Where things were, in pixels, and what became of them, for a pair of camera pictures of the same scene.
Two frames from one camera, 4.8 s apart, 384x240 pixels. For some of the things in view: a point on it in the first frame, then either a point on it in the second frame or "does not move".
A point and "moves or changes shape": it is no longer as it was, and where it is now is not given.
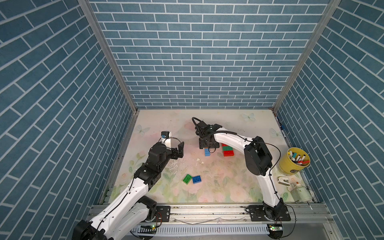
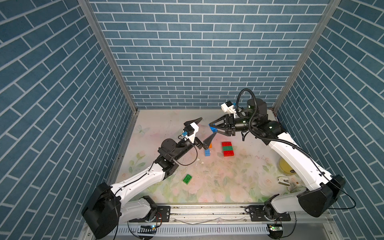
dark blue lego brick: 196,179 moves or changes shape
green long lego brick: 227,148 does not move
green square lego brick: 187,179 does not move
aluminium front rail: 310,214 does not move
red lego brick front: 228,153 does not move
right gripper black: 201,143 → 229,122
